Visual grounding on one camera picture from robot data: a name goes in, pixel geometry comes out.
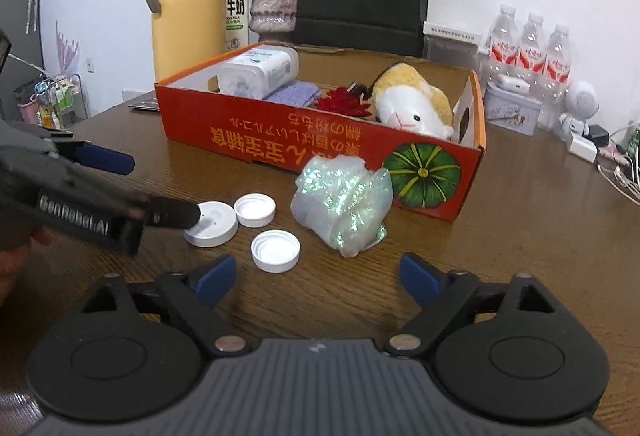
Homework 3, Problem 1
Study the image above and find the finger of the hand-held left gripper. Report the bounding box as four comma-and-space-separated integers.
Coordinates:
50, 131, 137, 177
144, 197, 202, 231

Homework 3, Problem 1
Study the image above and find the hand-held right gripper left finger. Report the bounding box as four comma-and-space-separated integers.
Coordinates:
81, 253, 251, 359

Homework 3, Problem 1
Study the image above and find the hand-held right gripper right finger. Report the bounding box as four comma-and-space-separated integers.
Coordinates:
384, 252, 554, 359

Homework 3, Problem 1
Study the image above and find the white round lid with holes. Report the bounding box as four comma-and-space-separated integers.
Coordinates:
184, 201, 239, 248

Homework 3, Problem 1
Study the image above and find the iridescent plastic wrap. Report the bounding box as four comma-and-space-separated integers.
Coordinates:
290, 155, 393, 258

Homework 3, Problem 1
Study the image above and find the orange cardboard box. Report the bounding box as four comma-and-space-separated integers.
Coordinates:
154, 43, 487, 223

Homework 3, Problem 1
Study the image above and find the white wipes pack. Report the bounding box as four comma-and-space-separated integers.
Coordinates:
217, 44, 300, 99

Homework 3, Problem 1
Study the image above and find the purple cloth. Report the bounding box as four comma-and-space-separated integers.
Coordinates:
262, 80, 321, 107

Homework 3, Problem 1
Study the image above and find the yellow white plush toy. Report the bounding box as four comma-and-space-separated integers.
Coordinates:
369, 63, 455, 139

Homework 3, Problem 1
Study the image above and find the red artificial rose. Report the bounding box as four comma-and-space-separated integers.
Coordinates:
315, 86, 373, 117

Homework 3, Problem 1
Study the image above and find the person's left hand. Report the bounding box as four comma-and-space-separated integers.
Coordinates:
0, 228, 54, 307

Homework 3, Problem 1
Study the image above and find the white jar lid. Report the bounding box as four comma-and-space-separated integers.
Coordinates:
234, 194, 276, 227
251, 230, 301, 273

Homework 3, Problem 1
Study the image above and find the grey refrigerator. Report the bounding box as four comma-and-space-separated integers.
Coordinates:
0, 0, 46, 121

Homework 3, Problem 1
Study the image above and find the yellow thermos jug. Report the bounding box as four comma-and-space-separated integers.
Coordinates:
141, 0, 227, 89

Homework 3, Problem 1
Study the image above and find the white printed tin box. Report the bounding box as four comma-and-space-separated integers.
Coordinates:
484, 80, 542, 135

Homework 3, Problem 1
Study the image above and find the white green milk carton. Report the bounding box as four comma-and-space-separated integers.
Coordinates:
221, 0, 250, 51

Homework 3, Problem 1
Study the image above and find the white charger cube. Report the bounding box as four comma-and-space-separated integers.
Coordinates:
566, 133, 599, 163

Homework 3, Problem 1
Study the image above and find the white earbuds case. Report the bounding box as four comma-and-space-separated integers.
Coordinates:
495, 73, 531, 92

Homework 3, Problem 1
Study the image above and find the clear seed container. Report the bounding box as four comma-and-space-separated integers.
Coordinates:
425, 36, 488, 66

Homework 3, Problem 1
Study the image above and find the purple fuzzy vase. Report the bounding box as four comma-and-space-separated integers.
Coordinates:
250, 0, 302, 44

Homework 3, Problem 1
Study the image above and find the white robot figure speaker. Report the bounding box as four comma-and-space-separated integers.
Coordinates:
557, 80, 600, 137

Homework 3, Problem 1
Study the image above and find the clear water bottle red label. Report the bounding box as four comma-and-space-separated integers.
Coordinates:
542, 22, 572, 117
517, 13, 546, 89
484, 4, 518, 77

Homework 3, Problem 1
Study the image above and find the white flat box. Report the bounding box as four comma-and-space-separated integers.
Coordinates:
423, 20, 482, 41

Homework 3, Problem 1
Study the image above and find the wire storage rack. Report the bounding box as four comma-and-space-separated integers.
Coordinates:
15, 74, 89, 127

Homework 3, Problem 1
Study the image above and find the purple flower wall decal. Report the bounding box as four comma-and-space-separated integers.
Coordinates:
55, 20, 81, 74

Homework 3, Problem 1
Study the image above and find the white cable tangle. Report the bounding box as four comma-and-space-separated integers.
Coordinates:
597, 126, 640, 207

